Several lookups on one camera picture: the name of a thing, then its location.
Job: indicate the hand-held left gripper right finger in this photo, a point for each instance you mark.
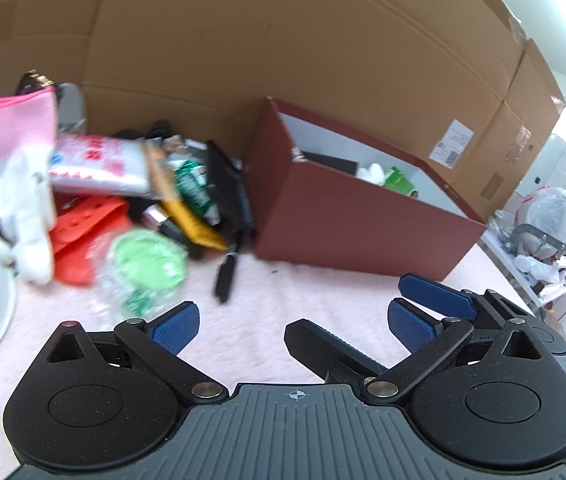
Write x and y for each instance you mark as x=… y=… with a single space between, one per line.
x=413 y=327

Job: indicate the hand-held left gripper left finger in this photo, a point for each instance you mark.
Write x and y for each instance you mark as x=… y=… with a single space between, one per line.
x=175 y=327

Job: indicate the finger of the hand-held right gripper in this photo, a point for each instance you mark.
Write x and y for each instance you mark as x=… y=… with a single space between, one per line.
x=323 y=345
x=433 y=295

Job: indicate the brown cardboard box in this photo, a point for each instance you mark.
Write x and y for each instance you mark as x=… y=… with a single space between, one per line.
x=363 y=230

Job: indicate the white glove with pink cuff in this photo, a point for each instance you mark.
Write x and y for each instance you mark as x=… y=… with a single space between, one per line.
x=23 y=160
x=373 y=172

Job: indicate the black product box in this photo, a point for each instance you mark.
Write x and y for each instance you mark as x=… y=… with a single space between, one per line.
x=330 y=162

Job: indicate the pink fleece blanket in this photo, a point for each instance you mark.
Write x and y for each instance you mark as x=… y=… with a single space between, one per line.
x=273 y=300

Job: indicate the black marker pen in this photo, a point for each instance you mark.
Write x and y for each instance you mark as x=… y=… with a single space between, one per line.
x=225 y=275

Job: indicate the green round item in bag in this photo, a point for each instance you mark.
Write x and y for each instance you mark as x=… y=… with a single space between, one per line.
x=145 y=260

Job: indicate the black cosmetic tube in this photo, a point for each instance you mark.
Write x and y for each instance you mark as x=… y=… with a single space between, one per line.
x=173 y=232

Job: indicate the yellow packet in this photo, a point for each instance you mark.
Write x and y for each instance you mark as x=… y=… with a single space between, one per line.
x=190 y=222

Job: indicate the grey metal clamp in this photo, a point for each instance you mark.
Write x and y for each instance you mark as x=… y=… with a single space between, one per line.
x=528 y=230

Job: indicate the bright green packet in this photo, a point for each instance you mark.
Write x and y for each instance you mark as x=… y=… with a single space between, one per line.
x=399 y=180

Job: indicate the orange red perforated pad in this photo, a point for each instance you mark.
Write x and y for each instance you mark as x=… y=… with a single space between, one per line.
x=78 y=245

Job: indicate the green tube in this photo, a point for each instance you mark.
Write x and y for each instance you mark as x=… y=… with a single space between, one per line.
x=195 y=190

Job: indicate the white plastic bag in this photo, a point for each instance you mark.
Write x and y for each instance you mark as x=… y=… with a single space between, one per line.
x=553 y=210

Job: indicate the black rectangular case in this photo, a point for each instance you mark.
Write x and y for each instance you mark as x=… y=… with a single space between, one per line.
x=228 y=190

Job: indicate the white red printed packet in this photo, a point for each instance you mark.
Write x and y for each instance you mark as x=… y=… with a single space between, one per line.
x=98 y=160

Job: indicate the grey round object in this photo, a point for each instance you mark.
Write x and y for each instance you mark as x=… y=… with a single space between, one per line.
x=72 y=107

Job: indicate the large cardboard sheet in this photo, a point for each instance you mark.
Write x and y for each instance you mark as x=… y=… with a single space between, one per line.
x=263 y=35

